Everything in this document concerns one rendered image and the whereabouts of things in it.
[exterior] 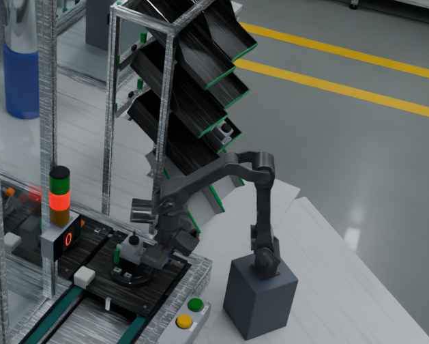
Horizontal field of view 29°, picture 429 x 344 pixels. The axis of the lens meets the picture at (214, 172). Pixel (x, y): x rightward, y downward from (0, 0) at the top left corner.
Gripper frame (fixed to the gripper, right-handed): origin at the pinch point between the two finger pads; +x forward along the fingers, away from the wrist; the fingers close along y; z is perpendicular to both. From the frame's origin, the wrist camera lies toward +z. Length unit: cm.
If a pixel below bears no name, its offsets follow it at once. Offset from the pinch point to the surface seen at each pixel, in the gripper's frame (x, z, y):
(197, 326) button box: 13.9, 14.8, -7.3
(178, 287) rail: 12.7, 4.1, 1.7
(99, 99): 22, -71, 80
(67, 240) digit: -12.0, -18.9, -19.6
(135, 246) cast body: 0.0, -8.7, -1.5
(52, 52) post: -66, -23, -18
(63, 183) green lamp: -31.5, -19.2, -20.4
